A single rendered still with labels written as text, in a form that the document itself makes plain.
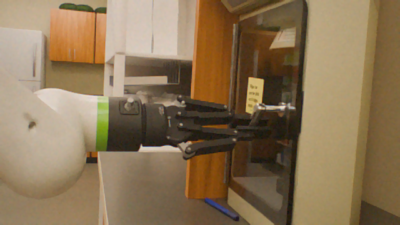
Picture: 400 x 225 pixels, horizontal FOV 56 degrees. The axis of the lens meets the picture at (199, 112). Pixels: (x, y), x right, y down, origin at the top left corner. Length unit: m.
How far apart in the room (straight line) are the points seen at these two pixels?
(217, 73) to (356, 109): 0.40
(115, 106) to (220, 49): 0.44
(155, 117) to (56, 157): 0.20
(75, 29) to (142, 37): 3.88
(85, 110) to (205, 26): 0.47
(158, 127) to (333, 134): 0.30
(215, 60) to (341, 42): 0.38
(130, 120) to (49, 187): 0.18
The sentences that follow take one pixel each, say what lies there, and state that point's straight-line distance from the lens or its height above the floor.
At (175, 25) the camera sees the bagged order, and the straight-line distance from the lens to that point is 1.88.
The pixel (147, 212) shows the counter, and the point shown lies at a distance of 0.90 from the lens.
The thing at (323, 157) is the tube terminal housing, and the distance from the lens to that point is 0.69.
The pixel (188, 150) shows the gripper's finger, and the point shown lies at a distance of 0.63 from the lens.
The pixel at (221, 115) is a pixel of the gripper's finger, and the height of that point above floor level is 1.18.
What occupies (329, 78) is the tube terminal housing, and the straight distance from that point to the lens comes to 0.68.
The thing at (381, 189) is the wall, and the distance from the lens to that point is 1.17.
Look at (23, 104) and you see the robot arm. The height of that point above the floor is 1.20.
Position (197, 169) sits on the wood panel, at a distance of 0.99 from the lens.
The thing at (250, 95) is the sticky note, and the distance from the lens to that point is 0.82.
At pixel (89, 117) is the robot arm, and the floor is 1.18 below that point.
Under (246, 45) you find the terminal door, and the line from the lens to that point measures 0.87.
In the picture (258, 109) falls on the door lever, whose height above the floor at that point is 1.20.
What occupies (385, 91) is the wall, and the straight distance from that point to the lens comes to 1.16.
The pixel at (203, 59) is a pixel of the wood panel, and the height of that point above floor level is 1.30.
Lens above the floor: 1.24
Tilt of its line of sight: 4 degrees down
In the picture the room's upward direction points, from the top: 3 degrees clockwise
